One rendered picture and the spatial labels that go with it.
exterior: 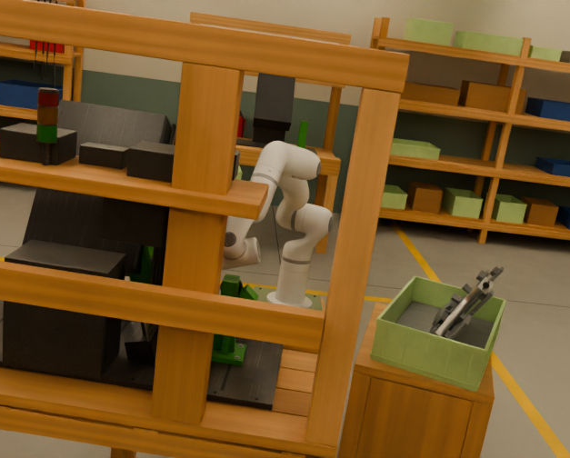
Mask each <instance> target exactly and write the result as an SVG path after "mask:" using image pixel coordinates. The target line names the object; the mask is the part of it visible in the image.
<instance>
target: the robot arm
mask: <svg viewBox="0 0 570 458"><path fill-rule="evenodd" d="M321 167H322V165H321V161H320V159H319V157H318V156H317V155H316V154H315V153H313V152H311V151H309V150H306V149H304V148H301V147H298V146H295V145H291V144H287V143H284V142H281V141H273V142H271V143H269V144H267V145H266V146H265V148H264V149H263V150H262V151H261V153H260V155H259V157H258V161H257V163H256V166H255V170H254V171H253V174H252V176H251V179H250V182H257V183H262V184H269V188H268V196H267V198H266V200H265V204H264V206H263V209H262V211H261V213H260V215H259V217H258V219H257V220H252V219H245V218H240V217H233V216H227V225H226V232H225V247H224V255H223V263H222V270H224V269H230V268H236V267H241V266H246V265H251V264H259V263H260V261H261V253H260V247H259V243H258V241H257V239H256V238H255V237H250V238H245V236H246V234H247V232H248V230H249V228H250V226H251V224H252V223H258V222H261V221H262V220H263V219H264V218H265V216H266V213H267V211H268V208H269V206H270V204H271V202H272V199H273V197H274V194H275V190H276V187H277V186H279V187H280V188H281V189H282V192H283V195H284V199H283V201H282V202H281V203H280V205H279V206H278V208H277V211H276V215H275V219H276V221H277V223H278V224H279V225H280V226H282V227H284V228H285V229H289V230H293V231H297V232H300V233H304V234H305V237H304V238H302V239H296V240H292V241H288V242H286V243H285V245H284V248H283V253H282V259H281V264H280V271H279V276H278V282H277V288H276V292H271V293H270V294H268V295H267V297H266V299H267V301H268V302H269V303H272V304H283V305H290V306H295V307H301V308H307V309H309V308H310V307H311V306H312V301H311V300H310V299H309V298H307V297H306V296H305V289H306V285H307V279H308V274H309V268H310V263H311V257H312V252H313V250H314V248H315V246H316V244H317V243H318V242H319V241H320V240H321V239H322V238H324V237H325V236H326V235H327V234H328V233H329V232H330V231H331V229H332V227H333V223H334V218H333V215H332V213H331V212H330V211H329V210H328V209H326V208H324V207H322V206H318V205H314V204H307V202H308V199H309V187H308V183H307V181H306V180H311V179H314V178H316V177H317V176H318V175H319V173H320V172H321Z"/></svg>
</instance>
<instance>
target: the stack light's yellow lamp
mask: <svg viewBox="0 0 570 458"><path fill-rule="evenodd" d="M37 124H40V125H45V126H57V124H58V108H43V107H39V106H38V107H37Z"/></svg>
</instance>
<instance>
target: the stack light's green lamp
mask: <svg viewBox="0 0 570 458"><path fill-rule="evenodd" d="M36 141H37V142H38V143H42V144H56V141H57V126H45V125H40V124H38V125H37V128H36Z"/></svg>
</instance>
